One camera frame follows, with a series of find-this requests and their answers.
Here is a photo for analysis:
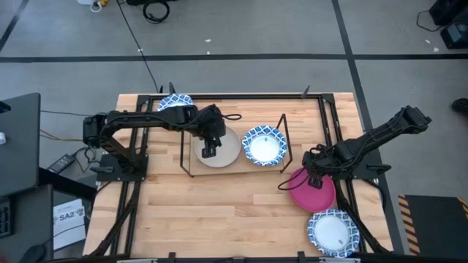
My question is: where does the silver aluminium extrusion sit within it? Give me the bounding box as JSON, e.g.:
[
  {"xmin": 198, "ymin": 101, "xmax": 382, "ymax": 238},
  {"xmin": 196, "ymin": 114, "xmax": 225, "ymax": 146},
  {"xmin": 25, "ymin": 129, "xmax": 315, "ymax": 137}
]
[
  {"xmin": 116, "ymin": 257, "xmax": 159, "ymax": 263},
  {"xmin": 318, "ymin": 256, "xmax": 362, "ymax": 263}
]

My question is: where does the black hanging cable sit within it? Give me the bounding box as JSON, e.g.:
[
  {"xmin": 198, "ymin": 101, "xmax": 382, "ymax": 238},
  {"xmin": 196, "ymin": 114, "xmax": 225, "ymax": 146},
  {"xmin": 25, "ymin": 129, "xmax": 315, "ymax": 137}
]
[{"xmin": 116, "ymin": 0, "xmax": 164, "ymax": 94}]

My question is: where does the black platform with hazard stripes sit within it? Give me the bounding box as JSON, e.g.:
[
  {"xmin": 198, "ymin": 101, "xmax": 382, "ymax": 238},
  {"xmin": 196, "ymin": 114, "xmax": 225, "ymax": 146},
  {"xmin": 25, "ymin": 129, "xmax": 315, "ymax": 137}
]
[{"xmin": 397, "ymin": 194, "xmax": 468, "ymax": 256}]

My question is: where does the coiled black cable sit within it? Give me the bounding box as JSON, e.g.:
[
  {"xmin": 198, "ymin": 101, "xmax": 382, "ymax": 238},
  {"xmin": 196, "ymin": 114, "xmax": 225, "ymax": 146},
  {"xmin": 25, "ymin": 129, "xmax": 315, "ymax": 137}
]
[{"xmin": 141, "ymin": 0, "xmax": 171, "ymax": 25}]

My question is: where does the black power adapter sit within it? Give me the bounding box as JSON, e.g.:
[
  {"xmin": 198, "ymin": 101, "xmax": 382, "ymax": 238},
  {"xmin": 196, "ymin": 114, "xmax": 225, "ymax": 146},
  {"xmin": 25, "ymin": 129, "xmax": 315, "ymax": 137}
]
[{"xmin": 46, "ymin": 153, "xmax": 77, "ymax": 175}]

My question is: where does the white power strip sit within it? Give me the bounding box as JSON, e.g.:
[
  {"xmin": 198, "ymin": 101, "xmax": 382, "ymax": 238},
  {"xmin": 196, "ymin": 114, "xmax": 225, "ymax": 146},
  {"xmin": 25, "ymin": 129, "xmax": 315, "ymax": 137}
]
[{"xmin": 76, "ymin": 0, "xmax": 110, "ymax": 13}]

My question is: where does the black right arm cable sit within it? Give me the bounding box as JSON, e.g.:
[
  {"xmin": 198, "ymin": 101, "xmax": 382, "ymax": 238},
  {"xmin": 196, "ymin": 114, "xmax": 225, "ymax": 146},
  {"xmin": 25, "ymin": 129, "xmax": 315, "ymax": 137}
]
[{"xmin": 276, "ymin": 166, "xmax": 312, "ymax": 191}]

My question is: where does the pink plastic plate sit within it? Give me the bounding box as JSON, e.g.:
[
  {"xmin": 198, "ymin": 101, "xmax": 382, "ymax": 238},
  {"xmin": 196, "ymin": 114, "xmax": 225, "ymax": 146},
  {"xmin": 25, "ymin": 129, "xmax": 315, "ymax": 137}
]
[{"xmin": 287, "ymin": 167, "xmax": 336, "ymax": 213}]

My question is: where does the black box with grey panel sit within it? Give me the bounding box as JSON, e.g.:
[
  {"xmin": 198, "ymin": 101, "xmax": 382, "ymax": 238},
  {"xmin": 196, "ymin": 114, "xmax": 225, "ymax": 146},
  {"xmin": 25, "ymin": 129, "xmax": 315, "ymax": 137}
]
[{"xmin": 439, "ymin": 20, "xmax": 468, "ymax": 50}]

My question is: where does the black equipment case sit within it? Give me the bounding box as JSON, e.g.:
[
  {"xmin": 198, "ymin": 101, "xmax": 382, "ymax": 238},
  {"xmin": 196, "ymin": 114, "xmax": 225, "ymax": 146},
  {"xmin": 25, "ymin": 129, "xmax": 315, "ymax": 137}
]
[{"xmin": 428, "ymin": 0, "xmax": 468, "ymax": 27}]

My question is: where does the black computer mouse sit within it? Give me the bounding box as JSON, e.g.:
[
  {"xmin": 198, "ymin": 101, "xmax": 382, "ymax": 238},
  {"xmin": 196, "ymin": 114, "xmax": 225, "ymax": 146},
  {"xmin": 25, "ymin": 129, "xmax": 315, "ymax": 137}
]
[{"xmin": 18, "ymin": 243, "xmax": 48, "ymax": 263}]

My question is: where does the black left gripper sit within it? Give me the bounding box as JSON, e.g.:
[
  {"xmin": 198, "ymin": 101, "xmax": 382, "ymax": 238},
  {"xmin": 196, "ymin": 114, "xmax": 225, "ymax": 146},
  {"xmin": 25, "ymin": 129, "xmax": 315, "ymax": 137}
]
[{"xmin": 195, "ymin": 104, "xmax": 227, "ymax": 159}]

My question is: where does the thin black floor cable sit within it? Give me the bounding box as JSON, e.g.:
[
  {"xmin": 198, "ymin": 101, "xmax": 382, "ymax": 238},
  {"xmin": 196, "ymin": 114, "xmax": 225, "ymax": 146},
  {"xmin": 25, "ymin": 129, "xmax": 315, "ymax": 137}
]
[{"xmin": 39, "ymin": 109, "xmax": 91, "ymax": 118}]

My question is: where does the brown floor cable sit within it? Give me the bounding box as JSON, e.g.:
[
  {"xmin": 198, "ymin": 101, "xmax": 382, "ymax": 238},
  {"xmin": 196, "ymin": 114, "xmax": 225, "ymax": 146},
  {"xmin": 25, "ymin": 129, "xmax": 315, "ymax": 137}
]
[{"xmin": 39, "ymin": 128, "xmax": 84, "ymax": 143}]

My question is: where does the purple plate with beige underside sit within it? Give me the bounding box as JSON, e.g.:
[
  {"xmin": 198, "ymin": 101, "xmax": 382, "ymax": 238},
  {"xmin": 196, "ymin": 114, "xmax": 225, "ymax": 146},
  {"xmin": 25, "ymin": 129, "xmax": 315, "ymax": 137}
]
[{"xmin": 194, "ymin": 126, "xmax": 242, "ymax": 169}]

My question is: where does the black metal table frame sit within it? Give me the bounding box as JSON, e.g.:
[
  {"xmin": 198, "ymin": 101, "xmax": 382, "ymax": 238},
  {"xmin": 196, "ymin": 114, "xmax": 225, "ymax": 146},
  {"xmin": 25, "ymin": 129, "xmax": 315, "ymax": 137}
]
[{"xmin": 83, "ymin": 91, "xmax": 396, "ymax": 263}]

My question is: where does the dark grey desk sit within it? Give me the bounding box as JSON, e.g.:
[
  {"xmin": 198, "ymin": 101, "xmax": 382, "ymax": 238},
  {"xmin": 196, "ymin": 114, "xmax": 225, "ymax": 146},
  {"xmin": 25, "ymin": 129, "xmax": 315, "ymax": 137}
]
[
  {"xmin": 0, "ymin": 92, "xmax": 98, "ymax": 202},
  {"xmin": 0, "ymin": 184, "xmax": 55, "ymax": 263}
]

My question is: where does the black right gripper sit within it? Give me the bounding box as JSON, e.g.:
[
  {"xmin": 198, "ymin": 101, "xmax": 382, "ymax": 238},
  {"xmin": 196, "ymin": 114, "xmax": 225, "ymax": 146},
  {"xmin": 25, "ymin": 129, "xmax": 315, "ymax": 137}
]
[{"xmin": 302, "ymin": 148, "xmax": 336, "ymax": 189}]

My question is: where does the black computer keyboard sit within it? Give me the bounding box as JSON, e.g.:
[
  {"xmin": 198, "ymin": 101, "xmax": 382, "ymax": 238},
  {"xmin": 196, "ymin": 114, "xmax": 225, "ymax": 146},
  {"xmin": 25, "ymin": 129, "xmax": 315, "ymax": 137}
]
[{"xmin": 0, "ymin": 199, "xmax": 11, "ymax": 238}]

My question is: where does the white SA2 printed box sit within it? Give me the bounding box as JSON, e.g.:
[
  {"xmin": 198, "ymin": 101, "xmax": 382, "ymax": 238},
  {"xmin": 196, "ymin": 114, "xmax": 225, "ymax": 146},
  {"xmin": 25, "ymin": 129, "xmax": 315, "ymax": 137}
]
[{"xmin": 53, "ymin": 198, "xmax": 88, "ymax": 252}]

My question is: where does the black shoe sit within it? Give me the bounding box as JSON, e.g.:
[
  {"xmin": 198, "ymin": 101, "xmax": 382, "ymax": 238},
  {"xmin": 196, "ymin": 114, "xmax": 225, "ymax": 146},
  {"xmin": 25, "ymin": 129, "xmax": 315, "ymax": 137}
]
[{"xmin": 450, "ymin": 97, "xmax": 468, "ymax": 116}]

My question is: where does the blue patterned paper plate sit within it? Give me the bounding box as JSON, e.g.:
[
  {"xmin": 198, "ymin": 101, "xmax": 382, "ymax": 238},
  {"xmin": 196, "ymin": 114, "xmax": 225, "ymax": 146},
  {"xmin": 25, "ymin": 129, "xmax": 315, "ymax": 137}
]
[
  {"xmin": 241, "ymin": 124, "xmax": 288, "ymax": 167},
  {"xmin": 307, "ymin": 207, "xmax": 361, "ymax": 259},
  {"xmin": 156, "ymin": 93, "xmax": 195, "ymax": 113}
]

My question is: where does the black floor cable loop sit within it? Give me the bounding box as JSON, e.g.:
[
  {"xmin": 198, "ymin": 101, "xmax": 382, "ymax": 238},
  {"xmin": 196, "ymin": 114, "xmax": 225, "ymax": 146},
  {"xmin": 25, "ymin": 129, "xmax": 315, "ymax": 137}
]
[{"xmin": 415, "ymin": 9, "xmax": 444, "ymax": 33}]

